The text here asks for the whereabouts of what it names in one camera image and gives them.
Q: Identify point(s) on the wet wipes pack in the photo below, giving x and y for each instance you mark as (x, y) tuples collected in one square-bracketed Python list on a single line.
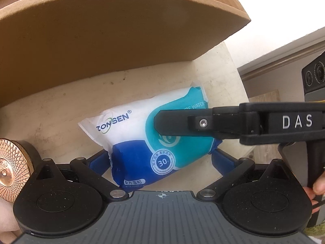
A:
[(138, 155)]

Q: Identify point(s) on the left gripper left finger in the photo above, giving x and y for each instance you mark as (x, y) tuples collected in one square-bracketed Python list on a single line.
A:
[(89, 171)]

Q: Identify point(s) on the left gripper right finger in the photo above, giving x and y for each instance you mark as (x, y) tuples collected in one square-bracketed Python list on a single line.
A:
[(234, 172)]

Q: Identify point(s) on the right hand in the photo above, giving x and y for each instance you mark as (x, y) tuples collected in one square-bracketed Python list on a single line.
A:
[(317, 189)]

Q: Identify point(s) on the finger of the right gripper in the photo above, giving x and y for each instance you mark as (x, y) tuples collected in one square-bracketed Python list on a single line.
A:
[(185, 122)]

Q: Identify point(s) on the left hand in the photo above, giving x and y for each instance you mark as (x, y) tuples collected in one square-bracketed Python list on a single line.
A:
[(9, 227)]

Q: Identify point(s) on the brown cardboard box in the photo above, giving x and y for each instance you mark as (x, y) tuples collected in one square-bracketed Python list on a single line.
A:
[(47, 43)]

